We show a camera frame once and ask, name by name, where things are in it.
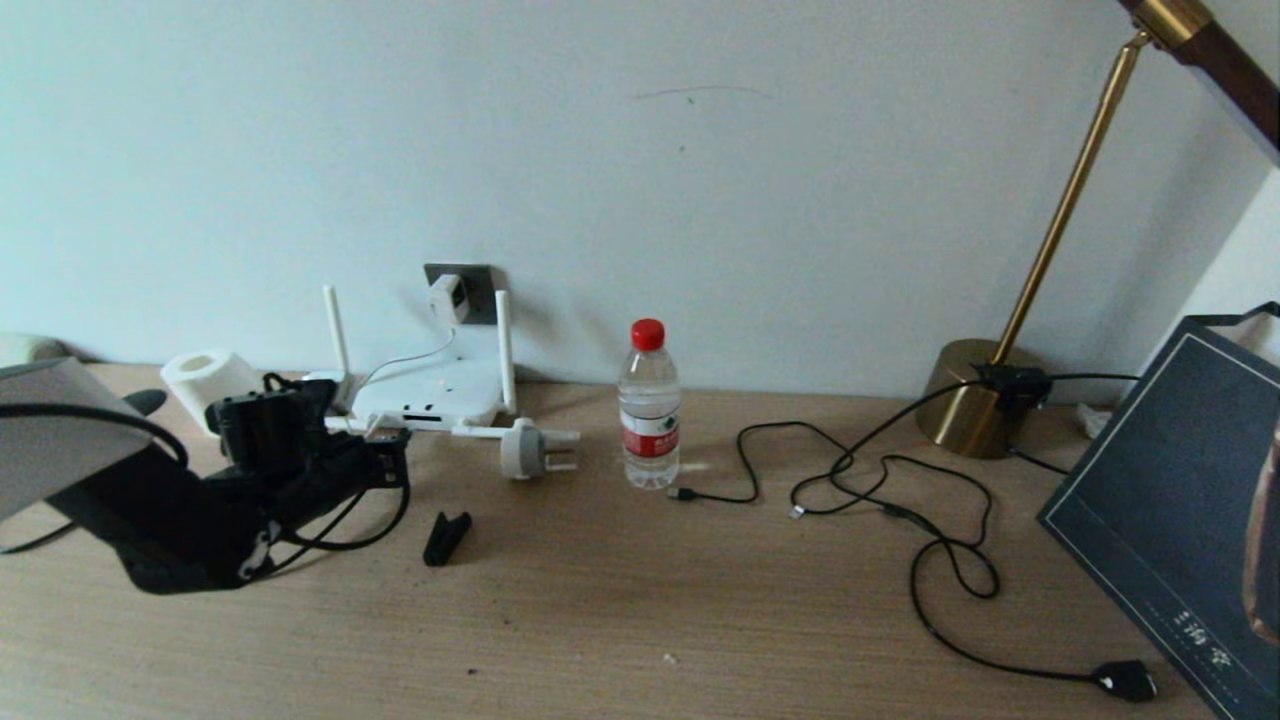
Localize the white power adapter with cable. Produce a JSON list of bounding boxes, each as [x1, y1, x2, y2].
[[428, 274, 471, 327]]

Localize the black ethernet cable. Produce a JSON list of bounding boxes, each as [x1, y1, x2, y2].
[[0, 518, 76, 556]]

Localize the white wifi router with antennas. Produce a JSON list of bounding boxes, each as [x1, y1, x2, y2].
[[322, 285, 521, 441]]

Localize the white round plug adapter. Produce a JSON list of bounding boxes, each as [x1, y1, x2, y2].
[[501, 417, 583, 482]]

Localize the small black plastic clip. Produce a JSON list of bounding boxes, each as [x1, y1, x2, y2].
[[423, 511, 474, 567]]

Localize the white toilet paper roll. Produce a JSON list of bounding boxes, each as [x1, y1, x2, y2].
[[160, 350, 263, 436]]

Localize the clear water bottle red cap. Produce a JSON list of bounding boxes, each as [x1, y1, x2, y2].
[[619, 318, 683, 490]]

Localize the brass desk lamp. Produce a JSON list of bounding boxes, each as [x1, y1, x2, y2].
[[917, 0, 1280, 461]]

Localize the black block on lamp base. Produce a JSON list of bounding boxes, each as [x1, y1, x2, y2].
[[968, 362, 1053, 411]]

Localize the dark teal paper bag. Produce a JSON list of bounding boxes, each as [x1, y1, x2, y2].
[[1036, 303, 1280, 720]]

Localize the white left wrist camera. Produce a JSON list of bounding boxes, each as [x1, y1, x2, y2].
[[300, 372, 351, 409]]

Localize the black left camera cable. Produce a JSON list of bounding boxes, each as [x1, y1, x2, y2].
[[262, 372, 413, 553]]

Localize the grey wall socket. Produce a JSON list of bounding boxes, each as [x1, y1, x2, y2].
[[424, 263, 499, 325]]

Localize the black USB charging cable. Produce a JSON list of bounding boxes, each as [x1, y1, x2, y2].
[[672, 378, 986, 506]]

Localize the black lamp power cord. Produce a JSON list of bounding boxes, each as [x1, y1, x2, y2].
[[1005, 373, 1141, 476]]

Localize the black usb cables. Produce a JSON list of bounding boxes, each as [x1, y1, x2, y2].
[[789, 455, 1159, 703]]

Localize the tan bag handle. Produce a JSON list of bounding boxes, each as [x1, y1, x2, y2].
[[1240, 410, 1280, 646]]

